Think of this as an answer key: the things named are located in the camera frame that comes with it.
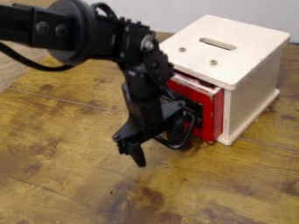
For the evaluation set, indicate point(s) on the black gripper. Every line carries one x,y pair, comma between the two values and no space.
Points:
151,106

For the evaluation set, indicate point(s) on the black metal drawer handle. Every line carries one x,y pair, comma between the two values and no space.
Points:
183,124

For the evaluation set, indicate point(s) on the red drawer front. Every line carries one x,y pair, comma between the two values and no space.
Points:
207,96

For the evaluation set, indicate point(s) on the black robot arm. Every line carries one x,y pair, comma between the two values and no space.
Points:
55,38

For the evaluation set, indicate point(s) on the white wooden box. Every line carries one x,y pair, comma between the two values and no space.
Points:
236,57

